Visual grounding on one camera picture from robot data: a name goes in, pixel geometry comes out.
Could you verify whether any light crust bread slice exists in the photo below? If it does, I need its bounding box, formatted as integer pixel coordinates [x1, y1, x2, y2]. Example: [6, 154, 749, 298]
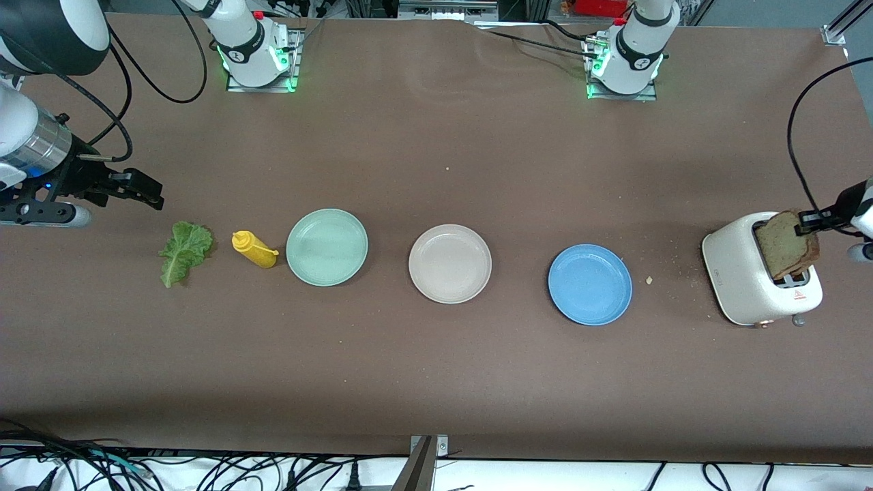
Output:
[753, 210, 819, 280]

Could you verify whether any yellow mustard squeeze bottle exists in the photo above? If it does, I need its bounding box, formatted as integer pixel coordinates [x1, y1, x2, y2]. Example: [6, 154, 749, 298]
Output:
[232, 230, 280, 269]

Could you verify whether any green round plate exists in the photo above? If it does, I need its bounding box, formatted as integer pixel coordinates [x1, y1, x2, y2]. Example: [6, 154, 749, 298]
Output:
[286, 208, 369, 287]

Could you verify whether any blue round plate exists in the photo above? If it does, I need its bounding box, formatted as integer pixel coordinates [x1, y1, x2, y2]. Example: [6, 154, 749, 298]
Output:
[548, 244, 633, 327]

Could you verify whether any beige round plate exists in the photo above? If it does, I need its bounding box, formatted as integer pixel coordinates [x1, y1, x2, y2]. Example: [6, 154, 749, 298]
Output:
[409, 224, 492, 304]

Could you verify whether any green lettuce leaf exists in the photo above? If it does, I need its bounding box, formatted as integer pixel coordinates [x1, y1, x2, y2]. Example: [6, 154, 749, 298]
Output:
[158, 221, 214, 288]

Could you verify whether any white two-slot toaster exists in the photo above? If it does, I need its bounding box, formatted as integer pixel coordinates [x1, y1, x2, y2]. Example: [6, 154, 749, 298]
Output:
[702, 211, 824, 328]

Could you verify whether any red box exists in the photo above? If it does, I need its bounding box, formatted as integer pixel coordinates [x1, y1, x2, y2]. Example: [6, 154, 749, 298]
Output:
[563, 0, 632, 18]

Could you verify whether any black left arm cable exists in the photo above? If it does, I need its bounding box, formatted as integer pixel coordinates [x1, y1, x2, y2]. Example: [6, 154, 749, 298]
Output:
[786, 56, 873, 236]

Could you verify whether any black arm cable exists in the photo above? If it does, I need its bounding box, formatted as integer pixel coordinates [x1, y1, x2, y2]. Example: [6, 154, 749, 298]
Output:
[0, 0, 209, 163]
[786, 56, 873, 236]

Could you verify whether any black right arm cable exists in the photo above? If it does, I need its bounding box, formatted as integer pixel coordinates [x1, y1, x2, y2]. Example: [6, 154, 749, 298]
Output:
[0, 0, 209, 163]

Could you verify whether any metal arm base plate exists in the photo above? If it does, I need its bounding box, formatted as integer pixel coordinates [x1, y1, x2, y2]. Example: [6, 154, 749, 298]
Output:
[583, 38, 659, 102]
[225, 27, 302, 93]

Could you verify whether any teal cable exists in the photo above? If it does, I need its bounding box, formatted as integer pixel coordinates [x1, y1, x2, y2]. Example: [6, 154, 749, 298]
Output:
[85, 449, 147, 476]

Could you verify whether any metal table edge bracket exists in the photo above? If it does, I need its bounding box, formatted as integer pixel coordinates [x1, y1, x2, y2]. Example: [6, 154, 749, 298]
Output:
[407, 434, 451, 491]

